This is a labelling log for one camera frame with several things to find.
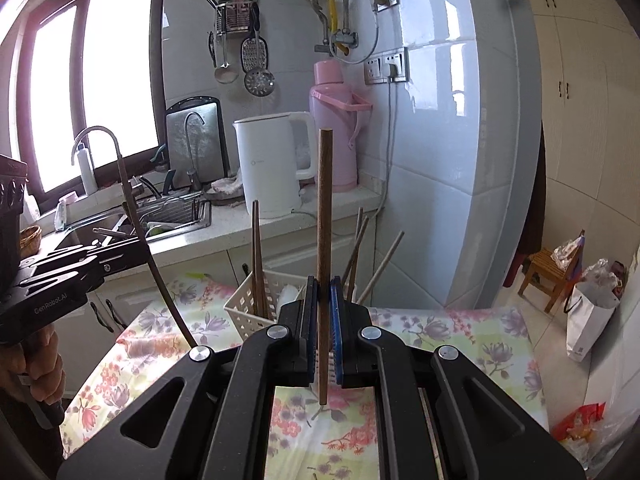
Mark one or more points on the floral tablecloth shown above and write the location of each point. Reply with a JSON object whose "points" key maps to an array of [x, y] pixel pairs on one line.
{"points": [[150, 340]]}

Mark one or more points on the tall chrome kitchen faucet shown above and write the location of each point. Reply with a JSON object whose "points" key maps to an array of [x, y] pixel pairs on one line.
{"points": [[82, 136]]}

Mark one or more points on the steel skimmer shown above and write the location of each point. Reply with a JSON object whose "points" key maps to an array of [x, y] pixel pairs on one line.
{"points": [[259, 83]]}

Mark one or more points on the wall socket with plug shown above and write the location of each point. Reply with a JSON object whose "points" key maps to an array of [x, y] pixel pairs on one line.
{"points": [[375, 66]]}

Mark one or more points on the white soap bottle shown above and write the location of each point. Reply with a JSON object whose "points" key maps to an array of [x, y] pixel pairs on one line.
{"points": [[89, 175]]}

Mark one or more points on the steel kitchen sink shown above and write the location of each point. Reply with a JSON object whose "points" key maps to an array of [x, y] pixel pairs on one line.
{"points": [[90, 232]]}

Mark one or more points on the small woven basket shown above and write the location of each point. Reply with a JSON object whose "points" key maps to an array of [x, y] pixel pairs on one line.
{"points": [[31, 240]]}

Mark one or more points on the crumpled plastic bag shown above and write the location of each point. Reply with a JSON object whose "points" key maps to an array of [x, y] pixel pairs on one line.
{"points": [[600, 275]]}

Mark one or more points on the water heater pipes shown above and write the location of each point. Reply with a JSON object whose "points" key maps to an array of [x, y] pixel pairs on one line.
{"points": [[332, 10]]}

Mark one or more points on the dish cloth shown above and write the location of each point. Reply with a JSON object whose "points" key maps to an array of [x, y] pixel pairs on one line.
{"points": [[225, 187]]}

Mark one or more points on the white wardrobe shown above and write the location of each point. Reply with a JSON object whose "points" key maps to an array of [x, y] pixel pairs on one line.
{"points": [[575, 110]]}

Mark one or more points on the pink thermos flask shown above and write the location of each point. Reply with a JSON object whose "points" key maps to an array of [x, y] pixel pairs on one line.
{"points": [[345, 150]]}

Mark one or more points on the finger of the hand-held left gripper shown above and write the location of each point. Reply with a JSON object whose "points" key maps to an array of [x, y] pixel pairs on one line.
{"points": [[100, 255], [65, 280]]}

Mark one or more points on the clear plastic bag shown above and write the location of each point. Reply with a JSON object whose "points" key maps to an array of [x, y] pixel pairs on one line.
{"points": [[565, 255]]}

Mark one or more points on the steel slotted spatula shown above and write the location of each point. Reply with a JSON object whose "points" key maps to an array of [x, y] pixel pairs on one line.
{"points": [[255, 57]]}

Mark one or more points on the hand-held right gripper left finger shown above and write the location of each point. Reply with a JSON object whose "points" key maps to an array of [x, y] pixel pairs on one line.
{"points": [[311, 340]]}

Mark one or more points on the steel ladle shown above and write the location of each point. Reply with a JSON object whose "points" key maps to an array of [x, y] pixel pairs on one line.
{"points": [[226, 76]]}

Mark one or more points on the cream perforated plastic basket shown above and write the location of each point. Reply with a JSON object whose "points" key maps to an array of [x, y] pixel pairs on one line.
{"points": [[245, 310]]}

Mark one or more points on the white electric kettle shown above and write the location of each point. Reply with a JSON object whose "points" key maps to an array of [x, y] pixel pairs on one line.
{"points": [[270, 170]]}

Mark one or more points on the steel cutting board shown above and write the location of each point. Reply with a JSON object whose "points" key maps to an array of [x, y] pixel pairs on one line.
{"points": [[210, 150]]}

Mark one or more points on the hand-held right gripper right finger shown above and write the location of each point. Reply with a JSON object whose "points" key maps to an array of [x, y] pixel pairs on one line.
{"points": [[336, 340]]}

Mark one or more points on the window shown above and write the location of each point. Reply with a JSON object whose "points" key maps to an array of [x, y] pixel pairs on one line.
{"points": [[115, 60]]}

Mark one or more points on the wooden stool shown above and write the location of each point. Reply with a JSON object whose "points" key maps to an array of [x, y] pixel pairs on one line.
{"points": [[542, 262]]}

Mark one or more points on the red plastic bag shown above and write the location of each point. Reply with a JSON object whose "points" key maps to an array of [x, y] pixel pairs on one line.
{"points": [[575, 420]]}

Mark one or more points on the small gooseneck faucet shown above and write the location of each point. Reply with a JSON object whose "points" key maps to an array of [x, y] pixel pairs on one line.
{"points": [[192, 180]]}

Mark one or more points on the person's left hand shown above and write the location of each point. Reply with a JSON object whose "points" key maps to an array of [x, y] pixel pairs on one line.
{"points": [[40, 360]]}

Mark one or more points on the white paper bag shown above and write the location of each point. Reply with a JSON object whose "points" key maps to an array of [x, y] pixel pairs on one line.
{"points": [[590, 320]]}

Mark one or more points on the wall utensil rack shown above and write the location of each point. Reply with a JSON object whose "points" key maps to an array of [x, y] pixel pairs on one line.
{"points": [[235, 15]]}

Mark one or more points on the dark hanging garment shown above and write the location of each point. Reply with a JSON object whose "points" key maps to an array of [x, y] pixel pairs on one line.
{"points": [[530, 210]]}

